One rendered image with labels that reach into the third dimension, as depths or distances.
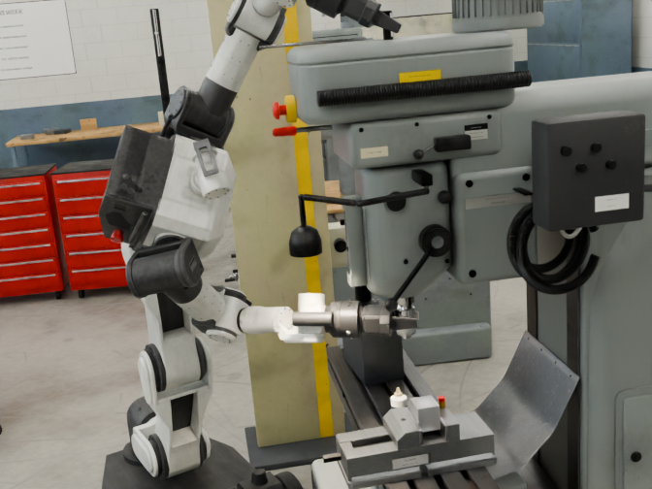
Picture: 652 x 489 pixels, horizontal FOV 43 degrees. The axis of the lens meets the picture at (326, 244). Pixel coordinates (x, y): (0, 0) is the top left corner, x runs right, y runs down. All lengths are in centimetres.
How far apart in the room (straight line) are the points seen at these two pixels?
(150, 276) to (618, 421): 113
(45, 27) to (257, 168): 756
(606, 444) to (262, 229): 202
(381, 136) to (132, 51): 918
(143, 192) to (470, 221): 76
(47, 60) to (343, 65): 935
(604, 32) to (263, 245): 610
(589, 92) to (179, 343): 129
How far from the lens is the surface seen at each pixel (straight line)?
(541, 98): 189
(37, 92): 1100
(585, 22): 906
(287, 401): 394
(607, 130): 166
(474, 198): 184
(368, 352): 234
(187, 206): 200
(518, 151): 187
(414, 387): 235
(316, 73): 172
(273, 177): 361
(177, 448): 261
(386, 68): 174
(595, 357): 201
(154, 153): 204
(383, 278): 187
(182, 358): 242
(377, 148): 176
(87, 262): 662
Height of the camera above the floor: 194
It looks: 15 degrees down
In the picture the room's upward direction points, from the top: 5 degrees counter-clockwise
